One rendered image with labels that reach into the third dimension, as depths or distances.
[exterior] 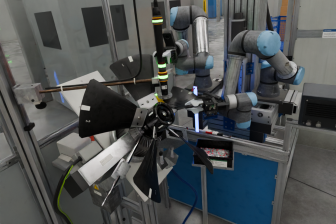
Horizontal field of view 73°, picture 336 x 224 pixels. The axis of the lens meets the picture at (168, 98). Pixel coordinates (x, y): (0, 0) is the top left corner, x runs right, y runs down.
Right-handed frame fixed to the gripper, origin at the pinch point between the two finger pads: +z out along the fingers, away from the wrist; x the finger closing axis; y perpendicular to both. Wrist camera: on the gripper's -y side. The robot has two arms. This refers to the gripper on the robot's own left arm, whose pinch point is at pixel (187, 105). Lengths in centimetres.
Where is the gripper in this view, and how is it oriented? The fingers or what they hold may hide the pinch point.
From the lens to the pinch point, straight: 118.4
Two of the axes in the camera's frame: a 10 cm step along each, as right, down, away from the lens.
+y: 1.1, 4.7, -8.7
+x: 0.9, 8.7, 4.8
